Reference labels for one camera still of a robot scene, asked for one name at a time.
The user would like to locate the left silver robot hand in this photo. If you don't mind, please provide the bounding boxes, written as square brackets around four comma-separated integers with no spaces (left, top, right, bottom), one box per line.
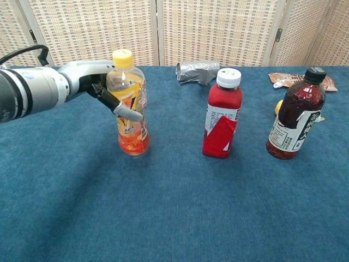
[57,59,144,122]

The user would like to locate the yellow cap iced tea bottle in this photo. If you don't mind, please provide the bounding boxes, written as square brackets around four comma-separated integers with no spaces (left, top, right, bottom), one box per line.
[105,49,151,157]

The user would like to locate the dark tea bottle black cap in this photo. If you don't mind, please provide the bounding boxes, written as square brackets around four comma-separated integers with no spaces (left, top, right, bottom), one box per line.
[266,67,327,160]

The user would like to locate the woven folding screen panel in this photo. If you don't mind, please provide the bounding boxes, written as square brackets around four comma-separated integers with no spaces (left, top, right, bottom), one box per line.
[157,0,290,68]
[268,0,349,68]
[0,0,55,69]
[17,0,160,67]

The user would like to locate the grey bag roll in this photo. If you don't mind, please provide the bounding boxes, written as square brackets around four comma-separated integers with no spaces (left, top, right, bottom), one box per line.
[176,60,220,86]

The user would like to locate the red bottle with white cap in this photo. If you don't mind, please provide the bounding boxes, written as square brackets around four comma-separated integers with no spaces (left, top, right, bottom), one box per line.
[202,68,244,159]

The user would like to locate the blue table cloth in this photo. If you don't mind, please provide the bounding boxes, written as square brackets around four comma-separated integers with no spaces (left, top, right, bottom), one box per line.
[0,64,349,262]

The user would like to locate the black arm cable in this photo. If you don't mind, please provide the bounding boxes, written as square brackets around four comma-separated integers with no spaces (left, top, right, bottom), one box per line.
[0,44,50,68]

